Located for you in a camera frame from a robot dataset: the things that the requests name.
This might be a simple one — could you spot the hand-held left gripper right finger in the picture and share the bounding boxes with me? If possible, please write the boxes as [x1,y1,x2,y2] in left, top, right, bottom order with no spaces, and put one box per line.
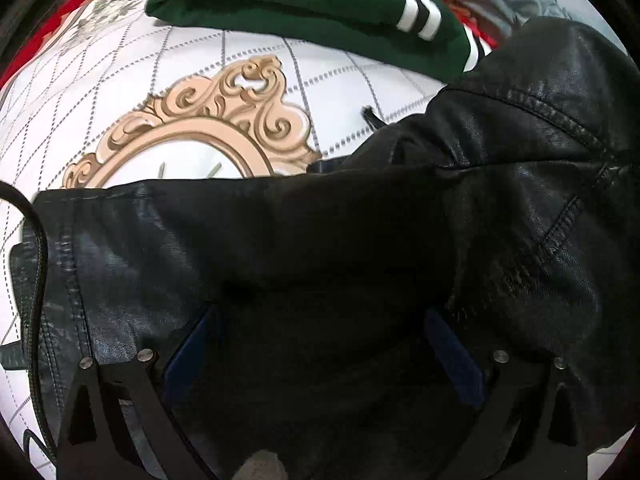
[425,309,589,480]

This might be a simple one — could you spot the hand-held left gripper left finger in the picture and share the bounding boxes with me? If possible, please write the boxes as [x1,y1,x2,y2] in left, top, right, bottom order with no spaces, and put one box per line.
[55,305,222,480]

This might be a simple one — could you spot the black leather jacket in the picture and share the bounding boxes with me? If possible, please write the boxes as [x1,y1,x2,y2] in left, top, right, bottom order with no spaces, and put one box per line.
[0,16,640,480]

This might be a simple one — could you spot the white diamond-pattern floral blanket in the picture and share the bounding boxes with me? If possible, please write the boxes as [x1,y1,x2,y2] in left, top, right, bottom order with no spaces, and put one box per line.
[0,0,451,471]

